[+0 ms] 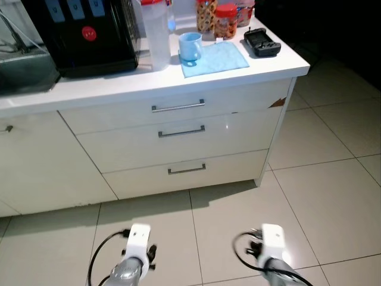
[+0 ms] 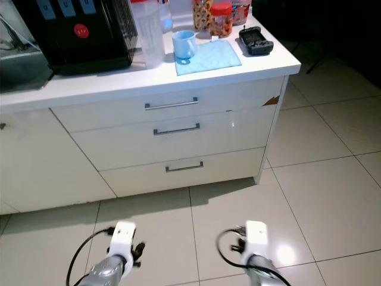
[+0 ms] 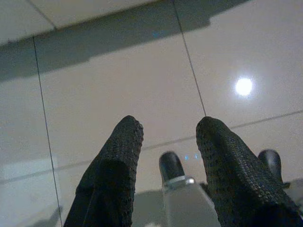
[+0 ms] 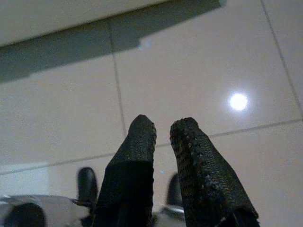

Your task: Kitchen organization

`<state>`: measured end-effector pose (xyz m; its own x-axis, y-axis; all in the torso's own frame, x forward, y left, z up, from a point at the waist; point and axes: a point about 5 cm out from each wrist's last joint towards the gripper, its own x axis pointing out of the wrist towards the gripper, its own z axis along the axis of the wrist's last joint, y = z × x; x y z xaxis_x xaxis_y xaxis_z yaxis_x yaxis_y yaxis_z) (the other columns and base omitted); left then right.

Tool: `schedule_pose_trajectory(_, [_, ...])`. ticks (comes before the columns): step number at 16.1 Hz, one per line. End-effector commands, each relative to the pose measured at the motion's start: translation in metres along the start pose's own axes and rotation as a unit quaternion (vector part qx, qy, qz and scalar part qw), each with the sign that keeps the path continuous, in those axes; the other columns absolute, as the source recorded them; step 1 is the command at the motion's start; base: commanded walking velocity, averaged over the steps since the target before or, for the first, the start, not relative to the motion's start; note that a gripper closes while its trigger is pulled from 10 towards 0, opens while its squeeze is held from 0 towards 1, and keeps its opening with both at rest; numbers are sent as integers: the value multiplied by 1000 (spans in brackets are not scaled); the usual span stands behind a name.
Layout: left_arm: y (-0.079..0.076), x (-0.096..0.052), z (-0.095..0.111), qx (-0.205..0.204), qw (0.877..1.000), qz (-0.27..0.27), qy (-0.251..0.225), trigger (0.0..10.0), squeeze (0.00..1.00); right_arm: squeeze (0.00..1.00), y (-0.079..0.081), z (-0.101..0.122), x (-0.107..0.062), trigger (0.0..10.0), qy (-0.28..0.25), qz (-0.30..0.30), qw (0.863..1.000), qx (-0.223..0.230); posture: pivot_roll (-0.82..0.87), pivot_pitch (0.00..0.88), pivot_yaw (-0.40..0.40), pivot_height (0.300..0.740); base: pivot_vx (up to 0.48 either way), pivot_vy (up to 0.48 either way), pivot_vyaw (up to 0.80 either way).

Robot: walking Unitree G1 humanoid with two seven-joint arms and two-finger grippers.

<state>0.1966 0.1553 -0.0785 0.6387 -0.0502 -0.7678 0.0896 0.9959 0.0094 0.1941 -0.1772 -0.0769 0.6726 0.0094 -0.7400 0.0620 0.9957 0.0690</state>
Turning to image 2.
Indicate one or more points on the black water dispenser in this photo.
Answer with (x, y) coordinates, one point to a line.
(89, 53)

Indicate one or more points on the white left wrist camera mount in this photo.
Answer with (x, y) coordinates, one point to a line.
(122, 235)

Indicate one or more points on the black remote controller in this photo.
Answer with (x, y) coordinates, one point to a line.
(256, 42)

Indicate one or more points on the clear plastic jug red lid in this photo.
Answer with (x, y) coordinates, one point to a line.
(147, 42)

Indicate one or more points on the red-lidded snack jar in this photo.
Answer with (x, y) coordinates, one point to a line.
(221, 22)

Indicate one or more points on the clear pretzel snack jar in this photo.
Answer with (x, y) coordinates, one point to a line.
(202, 15)

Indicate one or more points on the clear jar red label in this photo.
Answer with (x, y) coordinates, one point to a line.
(241, 11)

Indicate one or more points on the blue mug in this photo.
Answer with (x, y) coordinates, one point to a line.
(183, 44)

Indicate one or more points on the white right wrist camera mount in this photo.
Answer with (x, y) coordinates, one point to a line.
(257, 235)

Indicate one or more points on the white drawer front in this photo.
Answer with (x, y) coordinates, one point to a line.
(232, 167)
(232, 98)
(232, 131)

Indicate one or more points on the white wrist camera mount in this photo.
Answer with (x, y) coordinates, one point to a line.
(122, 235)
(257, 235)

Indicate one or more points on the light blue cloth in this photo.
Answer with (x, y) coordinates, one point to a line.
(214, 58)

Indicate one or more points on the white drawer cabinet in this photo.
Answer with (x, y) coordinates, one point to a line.
(125, 152)

